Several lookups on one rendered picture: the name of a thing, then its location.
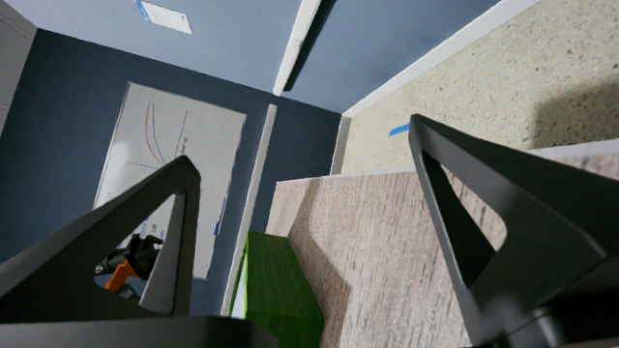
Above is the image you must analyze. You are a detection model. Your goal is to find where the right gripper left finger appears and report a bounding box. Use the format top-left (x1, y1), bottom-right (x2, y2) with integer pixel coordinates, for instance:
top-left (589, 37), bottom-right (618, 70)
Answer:
top-left (0, 155), bottom-right (201, 325)

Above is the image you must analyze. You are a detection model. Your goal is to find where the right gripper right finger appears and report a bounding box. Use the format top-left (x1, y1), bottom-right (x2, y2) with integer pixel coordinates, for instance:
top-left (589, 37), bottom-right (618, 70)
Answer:
top-left (408, 113), bottom-right (619, 346)

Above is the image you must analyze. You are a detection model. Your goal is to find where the green wooden maze board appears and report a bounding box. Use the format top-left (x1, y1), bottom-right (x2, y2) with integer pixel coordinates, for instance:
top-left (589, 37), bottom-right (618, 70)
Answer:
top-left (228, 230), bottom-right (325, 348)

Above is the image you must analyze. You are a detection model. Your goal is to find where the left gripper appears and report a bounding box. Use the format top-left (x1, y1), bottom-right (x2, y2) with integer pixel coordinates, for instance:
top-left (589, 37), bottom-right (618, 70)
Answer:
top-left (104, 233), bottom-right (163, 292)

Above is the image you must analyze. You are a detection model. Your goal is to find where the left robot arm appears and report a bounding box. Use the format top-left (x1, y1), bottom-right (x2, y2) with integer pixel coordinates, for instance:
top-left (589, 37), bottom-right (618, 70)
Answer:
top-left (94, 254), bottom-right (141, 303)

